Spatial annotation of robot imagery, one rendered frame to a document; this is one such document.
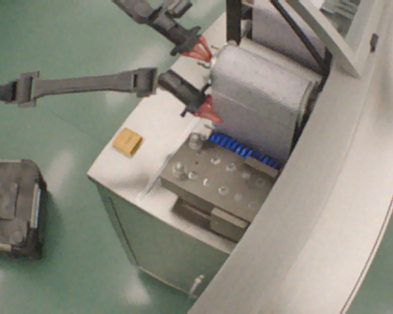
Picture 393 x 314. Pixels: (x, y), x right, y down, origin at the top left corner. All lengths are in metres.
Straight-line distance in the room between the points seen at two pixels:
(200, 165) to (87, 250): 1.18
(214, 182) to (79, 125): 1.56
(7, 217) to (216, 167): 1.30
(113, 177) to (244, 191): 0.41
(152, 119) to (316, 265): 0.96
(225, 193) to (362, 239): 0.59
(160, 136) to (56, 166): 1.20
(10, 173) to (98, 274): 0.71
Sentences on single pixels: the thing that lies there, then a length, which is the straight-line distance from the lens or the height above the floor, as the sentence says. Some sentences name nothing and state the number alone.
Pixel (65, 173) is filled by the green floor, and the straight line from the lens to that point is 2.71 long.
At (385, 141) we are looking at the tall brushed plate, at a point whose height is 1.44.
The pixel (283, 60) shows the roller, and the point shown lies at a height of 1.23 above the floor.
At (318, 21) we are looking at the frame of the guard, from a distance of 0.81.
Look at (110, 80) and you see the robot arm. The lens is 1.39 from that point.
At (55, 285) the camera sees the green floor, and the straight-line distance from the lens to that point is 2.47.
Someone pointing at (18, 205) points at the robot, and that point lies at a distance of 2.43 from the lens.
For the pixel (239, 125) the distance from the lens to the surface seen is 1.42.
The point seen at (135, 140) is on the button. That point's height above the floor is 0.92.
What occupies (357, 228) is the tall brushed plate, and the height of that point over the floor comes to 1.44.
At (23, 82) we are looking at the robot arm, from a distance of 1.39.
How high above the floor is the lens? 2.26
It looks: 58 degrees down
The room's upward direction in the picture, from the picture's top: 2 degrees counter-clockwise
